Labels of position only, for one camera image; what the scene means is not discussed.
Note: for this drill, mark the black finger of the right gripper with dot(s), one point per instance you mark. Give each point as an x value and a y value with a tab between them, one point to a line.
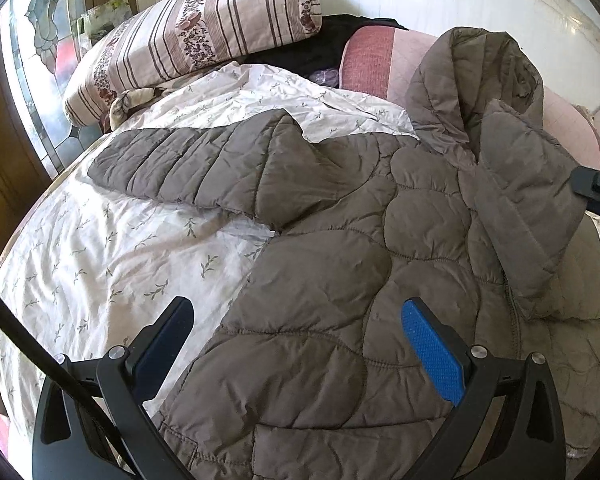
585	182

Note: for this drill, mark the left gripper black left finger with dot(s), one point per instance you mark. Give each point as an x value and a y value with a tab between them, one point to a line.
118	440

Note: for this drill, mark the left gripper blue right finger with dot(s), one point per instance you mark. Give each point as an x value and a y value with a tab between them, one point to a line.
528	440

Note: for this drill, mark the brown quilted hooded jacket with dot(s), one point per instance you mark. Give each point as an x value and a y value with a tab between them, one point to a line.
309	375

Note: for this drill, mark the black clothing behind bolster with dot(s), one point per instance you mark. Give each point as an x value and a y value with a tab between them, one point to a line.
321	51

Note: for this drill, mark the white floral bed quilt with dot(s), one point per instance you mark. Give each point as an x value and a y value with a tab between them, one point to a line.
87	268

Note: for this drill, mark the pink cylindrical bolster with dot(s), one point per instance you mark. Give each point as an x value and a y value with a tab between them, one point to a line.
453	85

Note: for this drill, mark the floral cloth under pillow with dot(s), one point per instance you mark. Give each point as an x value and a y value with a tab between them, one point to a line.
129	102

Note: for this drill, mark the stained glass door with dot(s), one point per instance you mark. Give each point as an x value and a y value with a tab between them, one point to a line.
40	46

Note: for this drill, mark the striped floral pillow left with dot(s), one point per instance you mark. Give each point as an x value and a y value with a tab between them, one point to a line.
174	38

